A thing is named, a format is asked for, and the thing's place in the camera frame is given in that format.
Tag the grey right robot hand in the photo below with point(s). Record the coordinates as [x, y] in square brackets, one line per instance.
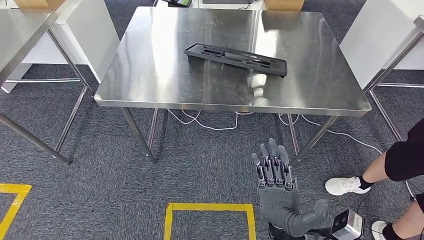
[278, 205]

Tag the black plastic plate bracket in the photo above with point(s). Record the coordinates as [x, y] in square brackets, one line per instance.
[276, 68]

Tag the stainless steel workbench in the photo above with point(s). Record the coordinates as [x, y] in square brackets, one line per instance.
[149, 66]

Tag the yellow floor tape square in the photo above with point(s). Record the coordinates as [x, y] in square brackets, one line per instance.
[205, 207]
[13, 188]

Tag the person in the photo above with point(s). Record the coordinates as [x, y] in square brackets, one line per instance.
[404, 159]

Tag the white cabinet block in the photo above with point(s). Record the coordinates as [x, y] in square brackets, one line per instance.
[89, 39]
[374, 39]

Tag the brown cardboard box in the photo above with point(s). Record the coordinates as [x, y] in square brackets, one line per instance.
[36, 3]
[285, 4]

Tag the white desk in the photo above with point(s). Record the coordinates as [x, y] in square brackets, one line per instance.
[198, 6]

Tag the black remote controller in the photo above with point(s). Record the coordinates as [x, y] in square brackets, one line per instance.
[179, 2]

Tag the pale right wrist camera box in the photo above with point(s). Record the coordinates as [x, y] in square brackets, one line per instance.
[351, 228]

